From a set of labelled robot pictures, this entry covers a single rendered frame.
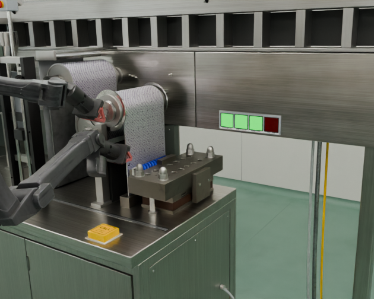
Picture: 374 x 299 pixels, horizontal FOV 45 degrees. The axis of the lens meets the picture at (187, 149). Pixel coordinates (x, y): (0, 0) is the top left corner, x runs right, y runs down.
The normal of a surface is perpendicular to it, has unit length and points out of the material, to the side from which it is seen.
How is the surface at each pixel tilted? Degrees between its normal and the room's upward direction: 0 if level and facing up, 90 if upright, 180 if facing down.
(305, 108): 90
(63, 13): 90
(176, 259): 90
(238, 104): 90
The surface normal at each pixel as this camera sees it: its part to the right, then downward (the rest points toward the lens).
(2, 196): 0.92, -0.16
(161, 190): -0.55, 0.23
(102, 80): 0.84, 0.15
